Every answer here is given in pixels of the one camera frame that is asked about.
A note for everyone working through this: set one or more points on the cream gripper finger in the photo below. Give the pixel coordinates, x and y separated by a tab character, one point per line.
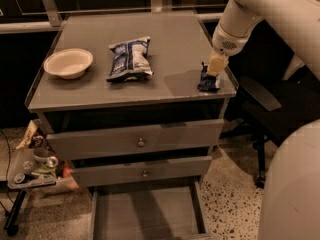
217	63

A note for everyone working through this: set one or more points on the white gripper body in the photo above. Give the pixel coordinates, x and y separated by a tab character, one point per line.
226	43

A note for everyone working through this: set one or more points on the blue rxbar blueberry bar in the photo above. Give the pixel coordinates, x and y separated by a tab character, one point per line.
207	82

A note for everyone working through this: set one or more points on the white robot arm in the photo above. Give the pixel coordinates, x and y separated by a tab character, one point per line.
291	200

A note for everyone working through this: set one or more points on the grey top drawer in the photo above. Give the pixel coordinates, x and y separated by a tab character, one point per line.
136	140

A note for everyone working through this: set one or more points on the grey three-drawer cabinet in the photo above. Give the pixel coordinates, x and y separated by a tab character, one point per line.
179	45

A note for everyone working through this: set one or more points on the grey middle drawer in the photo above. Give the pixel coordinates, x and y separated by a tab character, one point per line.
141	171

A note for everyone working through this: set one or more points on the grey open bottom drawer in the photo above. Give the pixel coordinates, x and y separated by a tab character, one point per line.
153	210

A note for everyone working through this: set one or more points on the black office chair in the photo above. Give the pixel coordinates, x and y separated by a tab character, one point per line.
273	106

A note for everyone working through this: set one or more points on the blue white chip bag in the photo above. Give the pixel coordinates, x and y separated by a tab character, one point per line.
130	60

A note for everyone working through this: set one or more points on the white paper bowl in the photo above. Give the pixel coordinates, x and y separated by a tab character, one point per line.
69	63

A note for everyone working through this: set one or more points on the clear plastic bin of items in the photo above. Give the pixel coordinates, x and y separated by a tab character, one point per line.
36	167

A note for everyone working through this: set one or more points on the black folding stand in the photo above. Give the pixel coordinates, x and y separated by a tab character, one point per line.
10	225

